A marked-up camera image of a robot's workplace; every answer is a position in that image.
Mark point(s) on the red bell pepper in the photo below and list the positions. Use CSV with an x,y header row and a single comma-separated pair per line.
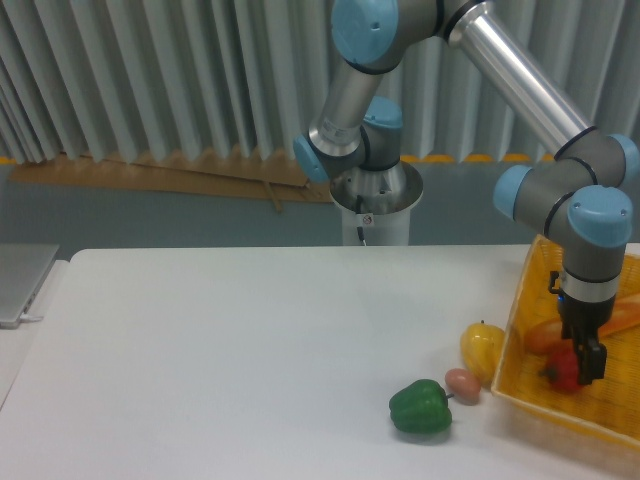
x,y
561,371

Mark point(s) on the brown potato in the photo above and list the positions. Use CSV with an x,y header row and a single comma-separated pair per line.
x,y
463,385

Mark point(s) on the yellow bell pepper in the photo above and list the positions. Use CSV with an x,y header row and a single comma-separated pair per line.
x,y
481,348

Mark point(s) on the baguette bread loaf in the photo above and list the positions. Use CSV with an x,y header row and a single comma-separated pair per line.
x,y
545,337

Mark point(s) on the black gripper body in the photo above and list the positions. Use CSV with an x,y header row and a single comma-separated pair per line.
x,y
586,317

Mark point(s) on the brown cardboard sheet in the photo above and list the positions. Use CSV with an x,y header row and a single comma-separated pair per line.
x,y
276,179

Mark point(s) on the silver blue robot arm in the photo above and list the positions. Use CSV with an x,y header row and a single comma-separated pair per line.
x,y
578,202

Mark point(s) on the yellow woven basket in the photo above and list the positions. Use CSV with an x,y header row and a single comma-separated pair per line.
x,y
608,409

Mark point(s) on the silver laptop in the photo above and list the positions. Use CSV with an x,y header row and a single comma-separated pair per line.
x,y
24,268

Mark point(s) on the green bell pepper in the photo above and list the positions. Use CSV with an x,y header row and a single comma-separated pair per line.
x,y
421,408

